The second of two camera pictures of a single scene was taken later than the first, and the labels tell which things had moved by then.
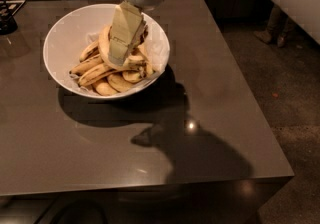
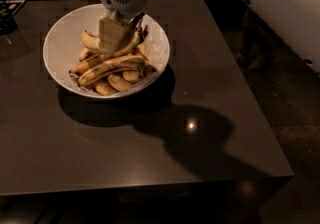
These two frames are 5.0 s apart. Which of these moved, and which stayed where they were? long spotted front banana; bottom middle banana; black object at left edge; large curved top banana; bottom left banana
Moved: large curved top banana
Stayed: black object at left edge; bottom left banana; long spotted front banana; bottom middle banana
